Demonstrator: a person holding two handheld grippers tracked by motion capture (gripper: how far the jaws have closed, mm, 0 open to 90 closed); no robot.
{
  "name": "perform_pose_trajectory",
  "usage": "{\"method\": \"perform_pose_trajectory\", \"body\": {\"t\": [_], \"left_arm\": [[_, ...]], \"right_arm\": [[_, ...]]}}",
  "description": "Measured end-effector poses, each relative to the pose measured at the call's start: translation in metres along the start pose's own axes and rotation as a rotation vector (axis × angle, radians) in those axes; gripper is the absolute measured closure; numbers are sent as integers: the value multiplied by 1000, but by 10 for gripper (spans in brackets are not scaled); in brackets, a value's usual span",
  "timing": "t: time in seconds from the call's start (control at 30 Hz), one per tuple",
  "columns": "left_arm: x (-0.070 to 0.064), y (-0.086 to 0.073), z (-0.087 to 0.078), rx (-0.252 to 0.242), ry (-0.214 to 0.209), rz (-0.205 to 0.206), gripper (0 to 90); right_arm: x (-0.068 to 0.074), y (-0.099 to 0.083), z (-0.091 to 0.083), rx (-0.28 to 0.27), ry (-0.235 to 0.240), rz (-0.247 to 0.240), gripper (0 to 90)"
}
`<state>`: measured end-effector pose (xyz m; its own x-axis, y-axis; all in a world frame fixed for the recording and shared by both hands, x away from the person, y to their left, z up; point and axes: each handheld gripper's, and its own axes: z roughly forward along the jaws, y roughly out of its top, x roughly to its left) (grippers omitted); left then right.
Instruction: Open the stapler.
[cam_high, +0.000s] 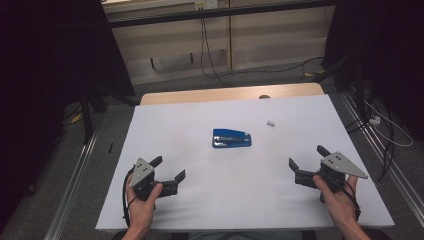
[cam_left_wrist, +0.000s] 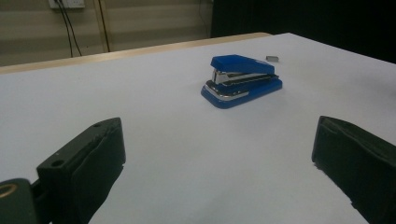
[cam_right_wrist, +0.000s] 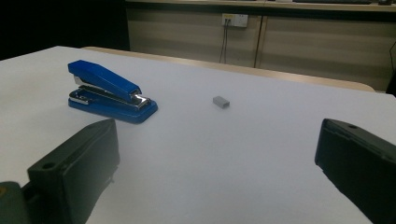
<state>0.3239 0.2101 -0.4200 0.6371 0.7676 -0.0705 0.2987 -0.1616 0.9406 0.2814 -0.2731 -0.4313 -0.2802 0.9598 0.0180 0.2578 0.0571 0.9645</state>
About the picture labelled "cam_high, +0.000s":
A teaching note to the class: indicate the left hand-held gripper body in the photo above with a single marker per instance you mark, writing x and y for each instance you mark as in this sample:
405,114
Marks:
139,170

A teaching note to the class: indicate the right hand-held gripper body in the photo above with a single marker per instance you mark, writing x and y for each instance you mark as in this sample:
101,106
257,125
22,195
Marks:
340,165

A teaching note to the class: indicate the small grey staple strip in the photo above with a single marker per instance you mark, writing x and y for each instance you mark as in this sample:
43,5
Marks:
270,123

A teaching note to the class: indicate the blue stapler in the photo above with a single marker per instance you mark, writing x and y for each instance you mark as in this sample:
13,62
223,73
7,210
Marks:
230,138

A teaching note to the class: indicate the person's left hand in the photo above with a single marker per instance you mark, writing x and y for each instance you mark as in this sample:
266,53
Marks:
140,211

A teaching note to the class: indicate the person's right hand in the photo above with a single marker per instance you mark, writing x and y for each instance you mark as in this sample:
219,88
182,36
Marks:
341,206

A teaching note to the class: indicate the small black stick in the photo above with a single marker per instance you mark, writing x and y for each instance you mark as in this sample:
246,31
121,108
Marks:
110,147

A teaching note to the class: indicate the white table mat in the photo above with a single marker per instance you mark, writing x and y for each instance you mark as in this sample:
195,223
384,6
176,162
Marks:
206,193

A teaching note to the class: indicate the white power strip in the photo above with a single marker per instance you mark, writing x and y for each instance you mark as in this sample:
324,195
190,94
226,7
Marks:
374,120

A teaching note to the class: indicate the black metal stand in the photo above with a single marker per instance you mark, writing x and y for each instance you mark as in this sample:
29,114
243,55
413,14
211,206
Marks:
87,116

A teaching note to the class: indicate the person's grey clothing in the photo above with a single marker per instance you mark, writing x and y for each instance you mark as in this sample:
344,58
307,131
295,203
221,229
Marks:
243,235

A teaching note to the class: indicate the black curtain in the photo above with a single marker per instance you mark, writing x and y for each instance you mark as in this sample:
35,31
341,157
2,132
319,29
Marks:
50,66
383,50

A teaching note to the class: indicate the beige wooden cabinet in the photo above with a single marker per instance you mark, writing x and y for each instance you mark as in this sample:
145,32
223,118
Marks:
266,43

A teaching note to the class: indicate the black horizontal bar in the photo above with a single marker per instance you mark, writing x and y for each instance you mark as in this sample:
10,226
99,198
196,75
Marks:
213,12

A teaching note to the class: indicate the aluminium floor rail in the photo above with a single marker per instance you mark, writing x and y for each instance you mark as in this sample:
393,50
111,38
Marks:
71,186
393,170

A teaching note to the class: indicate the white wall socket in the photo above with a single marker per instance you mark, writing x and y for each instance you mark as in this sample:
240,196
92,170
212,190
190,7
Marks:
206,4

